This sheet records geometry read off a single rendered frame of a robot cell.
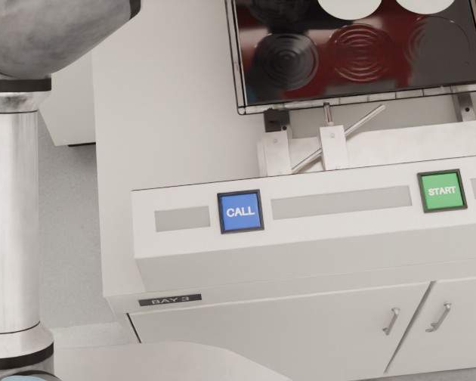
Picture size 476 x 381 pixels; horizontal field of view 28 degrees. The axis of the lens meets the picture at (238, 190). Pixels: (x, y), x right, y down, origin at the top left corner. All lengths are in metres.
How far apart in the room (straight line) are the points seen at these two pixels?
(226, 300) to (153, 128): 0.28
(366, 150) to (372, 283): 0.20
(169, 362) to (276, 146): 0.33
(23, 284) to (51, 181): 1.31
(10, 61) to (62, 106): 1.20
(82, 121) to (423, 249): 1.08
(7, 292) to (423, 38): 0.72
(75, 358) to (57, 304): 0.91
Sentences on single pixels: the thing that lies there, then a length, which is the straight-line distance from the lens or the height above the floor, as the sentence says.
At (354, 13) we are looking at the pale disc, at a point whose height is 0.90.
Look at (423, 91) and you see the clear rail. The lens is 1.38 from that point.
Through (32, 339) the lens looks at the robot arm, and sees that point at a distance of 1.06.
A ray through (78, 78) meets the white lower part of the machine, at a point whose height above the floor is 0.38.
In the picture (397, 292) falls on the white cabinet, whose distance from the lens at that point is 1.47.
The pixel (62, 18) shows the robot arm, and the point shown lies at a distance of 0.89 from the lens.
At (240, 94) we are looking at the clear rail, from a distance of 1.35.
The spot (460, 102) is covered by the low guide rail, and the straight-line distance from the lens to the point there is 1.44.
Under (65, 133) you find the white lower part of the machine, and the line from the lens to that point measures 2.23.
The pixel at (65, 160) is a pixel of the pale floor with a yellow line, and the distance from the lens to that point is 2.36.
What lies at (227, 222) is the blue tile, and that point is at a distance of 1.20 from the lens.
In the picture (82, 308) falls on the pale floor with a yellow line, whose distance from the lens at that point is 2.21.
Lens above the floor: 2.08
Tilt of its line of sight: 66 degrees down
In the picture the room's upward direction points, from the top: 3 degrees counter-clockwise
